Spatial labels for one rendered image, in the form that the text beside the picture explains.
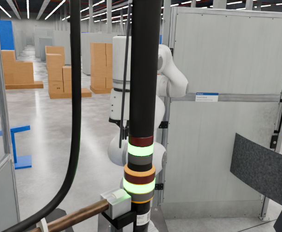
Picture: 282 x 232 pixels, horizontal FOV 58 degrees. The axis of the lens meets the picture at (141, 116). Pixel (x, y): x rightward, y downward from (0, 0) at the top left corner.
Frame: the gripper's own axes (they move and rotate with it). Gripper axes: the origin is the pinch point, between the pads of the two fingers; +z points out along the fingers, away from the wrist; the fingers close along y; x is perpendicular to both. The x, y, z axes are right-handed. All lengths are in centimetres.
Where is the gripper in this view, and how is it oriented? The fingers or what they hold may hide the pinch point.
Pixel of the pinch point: (124, 133)
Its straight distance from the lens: 87.2
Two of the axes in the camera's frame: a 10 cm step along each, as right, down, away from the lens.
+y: -9.9, -0.1, -1.1
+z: -0.4, 9.6, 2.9
